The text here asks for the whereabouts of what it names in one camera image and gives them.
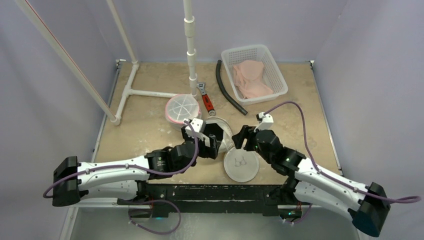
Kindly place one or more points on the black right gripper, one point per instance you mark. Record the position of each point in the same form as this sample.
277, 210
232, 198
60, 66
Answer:
249, 139

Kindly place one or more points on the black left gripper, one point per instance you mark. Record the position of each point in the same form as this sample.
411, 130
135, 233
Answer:
206, 151

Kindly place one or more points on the black bra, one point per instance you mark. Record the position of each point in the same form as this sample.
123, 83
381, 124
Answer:
214, 129

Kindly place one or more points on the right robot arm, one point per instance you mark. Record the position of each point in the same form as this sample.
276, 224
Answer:
364, 205

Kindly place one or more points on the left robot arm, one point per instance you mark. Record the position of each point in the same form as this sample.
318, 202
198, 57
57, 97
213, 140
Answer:
73, 180

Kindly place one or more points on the pink-rimmed mesh laundry bag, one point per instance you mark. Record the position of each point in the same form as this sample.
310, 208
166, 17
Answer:
180, 107

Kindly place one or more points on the pink bra in basket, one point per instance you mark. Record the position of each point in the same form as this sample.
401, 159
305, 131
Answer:
248, 78

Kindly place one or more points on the white plastic basket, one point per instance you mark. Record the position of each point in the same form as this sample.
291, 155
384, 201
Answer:
272, 76

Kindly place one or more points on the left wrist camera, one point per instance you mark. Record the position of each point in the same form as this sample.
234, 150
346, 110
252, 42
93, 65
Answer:
192, 128

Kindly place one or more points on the red-handled adjustable wrench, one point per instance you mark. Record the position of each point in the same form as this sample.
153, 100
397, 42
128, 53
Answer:
201, 86

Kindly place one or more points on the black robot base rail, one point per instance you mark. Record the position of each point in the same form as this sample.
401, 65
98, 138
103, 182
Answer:
268, 200

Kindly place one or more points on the white PVC pipe frame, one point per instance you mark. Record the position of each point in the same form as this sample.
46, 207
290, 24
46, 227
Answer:
115, 118

